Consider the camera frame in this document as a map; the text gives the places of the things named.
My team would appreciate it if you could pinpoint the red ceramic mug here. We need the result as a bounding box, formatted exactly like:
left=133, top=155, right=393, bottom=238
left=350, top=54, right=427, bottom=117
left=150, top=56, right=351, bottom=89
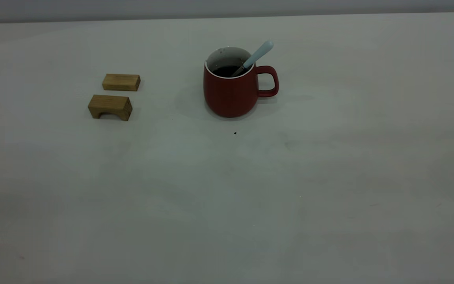
left=203, top=47, right=279, bottom=118

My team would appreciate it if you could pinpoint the metal spoon pale blue handle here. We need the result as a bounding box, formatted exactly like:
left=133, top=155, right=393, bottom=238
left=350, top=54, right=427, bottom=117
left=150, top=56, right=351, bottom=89
left=231, top=40, right=274, bottom=78

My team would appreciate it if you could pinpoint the dark coffee liquid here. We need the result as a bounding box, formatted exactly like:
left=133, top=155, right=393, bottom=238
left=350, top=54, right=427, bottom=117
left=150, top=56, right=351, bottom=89
left=212, top=65, right=243, bottom=78

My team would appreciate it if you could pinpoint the flat wooden block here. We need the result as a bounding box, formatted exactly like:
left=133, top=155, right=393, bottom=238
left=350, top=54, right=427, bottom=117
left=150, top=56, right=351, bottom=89
left=102, top=73, right=141, bottom=92

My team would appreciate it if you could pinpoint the arched wooden block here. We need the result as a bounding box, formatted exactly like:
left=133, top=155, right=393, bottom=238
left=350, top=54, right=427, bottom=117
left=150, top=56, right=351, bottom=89
left=87, top=94, right=133, bottom=121

